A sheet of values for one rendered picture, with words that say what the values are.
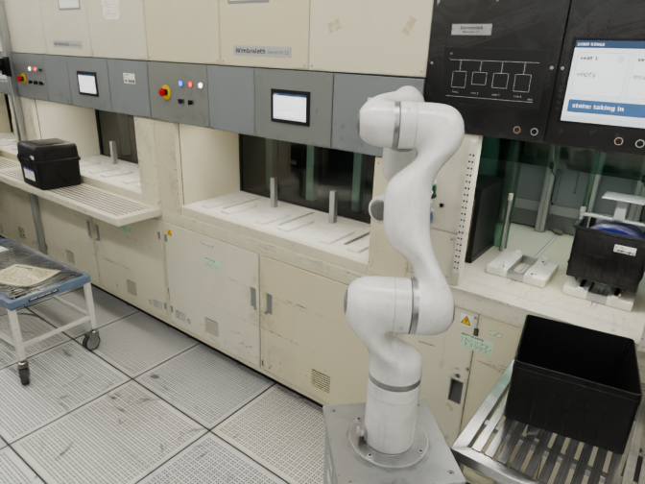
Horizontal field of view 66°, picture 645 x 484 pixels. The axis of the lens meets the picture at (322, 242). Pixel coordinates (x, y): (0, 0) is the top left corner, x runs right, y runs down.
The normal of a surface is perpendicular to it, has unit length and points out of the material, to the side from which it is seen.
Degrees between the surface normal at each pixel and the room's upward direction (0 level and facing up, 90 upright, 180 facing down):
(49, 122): 90
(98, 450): 0
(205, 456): 0
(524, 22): 90
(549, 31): 90
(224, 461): 0
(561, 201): 90
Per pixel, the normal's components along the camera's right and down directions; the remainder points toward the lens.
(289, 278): -0.60, 0.26
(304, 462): 0.04, -0.93
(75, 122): 0.80, 0.24
